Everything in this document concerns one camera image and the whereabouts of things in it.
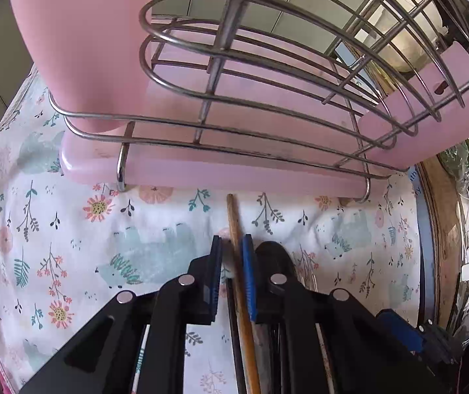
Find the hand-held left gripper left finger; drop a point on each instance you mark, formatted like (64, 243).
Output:
(216, 271)

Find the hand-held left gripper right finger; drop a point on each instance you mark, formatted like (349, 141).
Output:
(250, 279)

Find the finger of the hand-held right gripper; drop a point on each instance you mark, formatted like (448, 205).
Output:
(400, 330)

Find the light wooden chopstick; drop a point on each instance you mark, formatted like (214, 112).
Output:
(234, 230)

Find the black chopstick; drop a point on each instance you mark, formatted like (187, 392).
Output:
(234, 336)

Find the pink plastic drip tray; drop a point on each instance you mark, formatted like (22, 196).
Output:
(218, 172)

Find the white patterned chopstick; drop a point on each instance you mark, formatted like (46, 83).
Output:
(140, 361)

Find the floral printed cloth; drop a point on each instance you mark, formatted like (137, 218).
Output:
(74, 234)

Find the green onions in bag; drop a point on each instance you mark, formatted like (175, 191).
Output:
(460, 168)

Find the wide pink plastic cup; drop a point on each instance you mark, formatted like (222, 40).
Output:
(456, 131)

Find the tall pink plastic cup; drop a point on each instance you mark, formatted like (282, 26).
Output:
(74, 49)

